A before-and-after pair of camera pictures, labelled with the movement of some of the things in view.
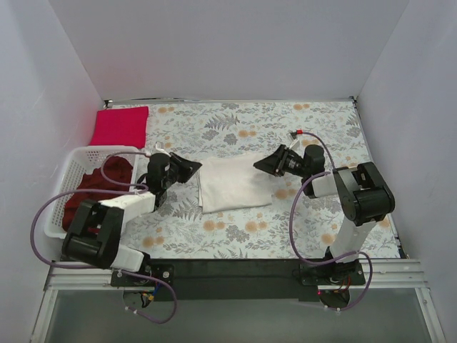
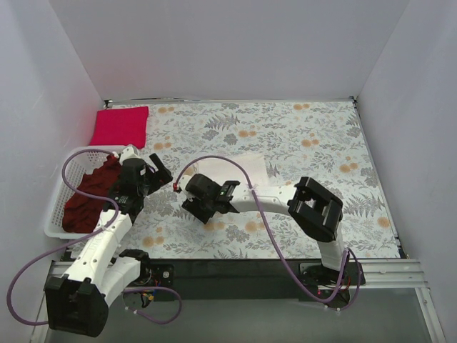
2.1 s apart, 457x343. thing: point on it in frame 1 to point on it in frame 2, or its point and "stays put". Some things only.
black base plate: [240, 279] stays put
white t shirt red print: [233, 181] stays put
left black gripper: [177, 168] to [157, 175]
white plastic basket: [82, 160] stays put
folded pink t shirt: [126, 126] stays put
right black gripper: [279, 161] to [195, 209]
